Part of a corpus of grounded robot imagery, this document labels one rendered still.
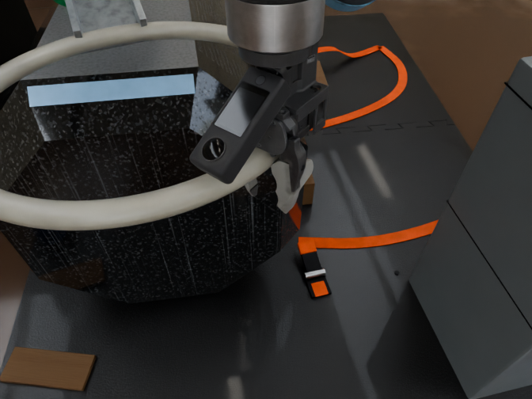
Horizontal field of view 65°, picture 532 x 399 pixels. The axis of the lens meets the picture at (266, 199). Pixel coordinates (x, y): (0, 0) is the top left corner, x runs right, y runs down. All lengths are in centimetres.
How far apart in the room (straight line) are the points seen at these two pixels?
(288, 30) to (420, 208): 143
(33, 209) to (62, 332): 107
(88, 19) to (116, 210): 53
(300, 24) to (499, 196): 76
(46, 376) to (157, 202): 108
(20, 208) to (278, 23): 30
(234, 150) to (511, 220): 76
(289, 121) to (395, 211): 131
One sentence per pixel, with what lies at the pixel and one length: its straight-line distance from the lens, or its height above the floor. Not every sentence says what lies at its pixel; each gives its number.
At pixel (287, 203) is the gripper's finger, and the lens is 50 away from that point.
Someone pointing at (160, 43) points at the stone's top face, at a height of 83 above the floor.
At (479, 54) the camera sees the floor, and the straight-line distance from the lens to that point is 285.
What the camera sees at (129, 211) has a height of 96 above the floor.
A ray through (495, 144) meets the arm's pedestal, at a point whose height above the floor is 67.
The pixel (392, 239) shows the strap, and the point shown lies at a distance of 161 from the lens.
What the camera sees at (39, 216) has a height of 96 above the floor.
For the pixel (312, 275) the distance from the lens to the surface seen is 144.
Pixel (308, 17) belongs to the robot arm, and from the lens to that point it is 39.
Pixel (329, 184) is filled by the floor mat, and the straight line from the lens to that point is 175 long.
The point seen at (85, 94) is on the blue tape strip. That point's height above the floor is 80.
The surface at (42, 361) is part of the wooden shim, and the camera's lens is 148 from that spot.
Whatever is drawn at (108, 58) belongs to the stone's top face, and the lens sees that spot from 94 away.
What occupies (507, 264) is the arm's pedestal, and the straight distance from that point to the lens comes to 108.
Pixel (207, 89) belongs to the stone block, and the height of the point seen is 79.
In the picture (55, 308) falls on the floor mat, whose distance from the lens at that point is 157.
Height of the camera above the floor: 128
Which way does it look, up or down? 49 degrees down
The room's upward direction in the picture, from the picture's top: straight up
